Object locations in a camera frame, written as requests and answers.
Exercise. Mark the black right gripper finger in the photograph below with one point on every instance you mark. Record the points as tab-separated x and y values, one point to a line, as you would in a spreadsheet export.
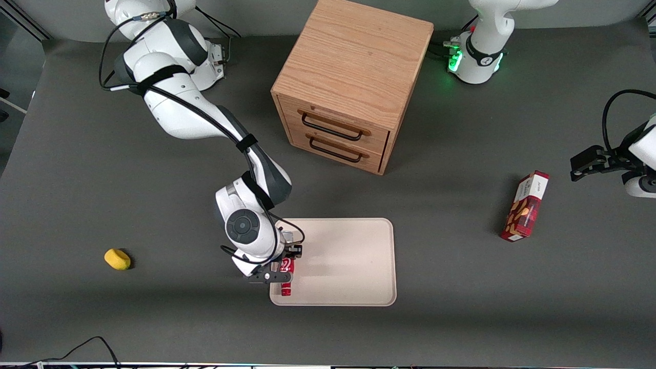
297	251
275	266

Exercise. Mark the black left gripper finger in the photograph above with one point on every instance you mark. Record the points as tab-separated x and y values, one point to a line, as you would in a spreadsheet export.
589	171
589	155

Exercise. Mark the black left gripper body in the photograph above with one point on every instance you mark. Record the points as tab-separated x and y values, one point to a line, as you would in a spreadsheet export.
618	157

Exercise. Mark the red coke bottle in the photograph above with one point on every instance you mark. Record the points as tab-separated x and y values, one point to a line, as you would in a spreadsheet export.
287	289

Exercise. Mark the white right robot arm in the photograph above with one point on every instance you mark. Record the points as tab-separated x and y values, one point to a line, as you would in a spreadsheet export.
179	107

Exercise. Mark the beige plastic tray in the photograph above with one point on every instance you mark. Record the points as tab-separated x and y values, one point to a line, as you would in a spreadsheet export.
343	261

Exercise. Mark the red snack box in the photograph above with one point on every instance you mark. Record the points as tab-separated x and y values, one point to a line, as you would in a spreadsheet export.
525	207

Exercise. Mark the yellow sponge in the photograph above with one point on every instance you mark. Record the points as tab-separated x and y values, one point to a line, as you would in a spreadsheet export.
117	259

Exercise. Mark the wooden drawer cabinet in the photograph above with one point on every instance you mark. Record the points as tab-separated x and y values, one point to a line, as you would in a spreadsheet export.
353	56

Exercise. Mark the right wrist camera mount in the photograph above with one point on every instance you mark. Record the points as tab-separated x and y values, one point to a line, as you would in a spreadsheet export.
270	277

